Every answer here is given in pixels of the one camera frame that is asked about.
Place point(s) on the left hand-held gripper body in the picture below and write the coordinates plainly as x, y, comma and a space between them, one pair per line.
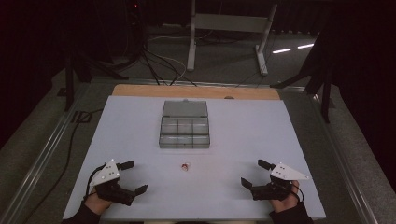
109, 183

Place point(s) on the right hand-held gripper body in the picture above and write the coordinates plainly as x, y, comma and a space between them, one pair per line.
274, 188

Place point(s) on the person's right hand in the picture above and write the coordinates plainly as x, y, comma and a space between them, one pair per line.
285, 202

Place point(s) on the person's left hand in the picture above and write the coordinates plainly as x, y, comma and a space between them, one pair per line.
97, 203

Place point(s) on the white table mat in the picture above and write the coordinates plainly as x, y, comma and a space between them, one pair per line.
218, 161

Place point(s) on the black floor socket plate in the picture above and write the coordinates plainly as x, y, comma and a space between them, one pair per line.
82, 116

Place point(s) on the clear plastic compartment box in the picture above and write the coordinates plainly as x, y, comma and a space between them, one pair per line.
185, 128

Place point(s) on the black tripod stand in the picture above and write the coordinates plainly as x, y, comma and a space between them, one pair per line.
76, 73
320, 77

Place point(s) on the metal floor rail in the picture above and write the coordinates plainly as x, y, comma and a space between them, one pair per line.
40, 155
344, 161

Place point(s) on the white metal stand frame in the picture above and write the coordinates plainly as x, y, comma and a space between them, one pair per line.
229, 23

